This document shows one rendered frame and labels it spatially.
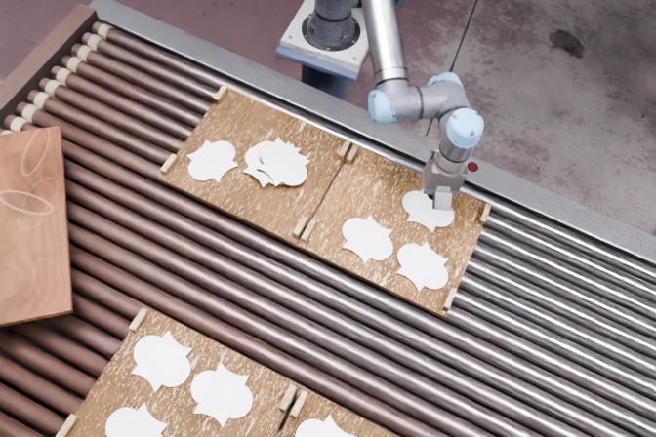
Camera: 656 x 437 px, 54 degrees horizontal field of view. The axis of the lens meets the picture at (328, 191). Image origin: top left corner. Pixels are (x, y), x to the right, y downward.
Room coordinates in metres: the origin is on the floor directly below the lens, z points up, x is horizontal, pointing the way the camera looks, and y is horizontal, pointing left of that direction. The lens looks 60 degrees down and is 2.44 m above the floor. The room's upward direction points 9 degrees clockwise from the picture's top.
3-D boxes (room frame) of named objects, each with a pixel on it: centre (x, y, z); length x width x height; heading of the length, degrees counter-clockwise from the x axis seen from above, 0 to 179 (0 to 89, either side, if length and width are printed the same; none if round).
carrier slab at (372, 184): (0.78, -0.19, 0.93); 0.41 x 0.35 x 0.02; 72
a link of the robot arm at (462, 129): (0.85, -0.27, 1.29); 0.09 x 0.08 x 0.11; 18
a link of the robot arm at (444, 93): (0.93, -0.22, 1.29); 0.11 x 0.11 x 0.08; 18
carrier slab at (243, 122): (0.91, 0.20, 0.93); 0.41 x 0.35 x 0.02; 72
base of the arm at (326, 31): (1.47, 0.07, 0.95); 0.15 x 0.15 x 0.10
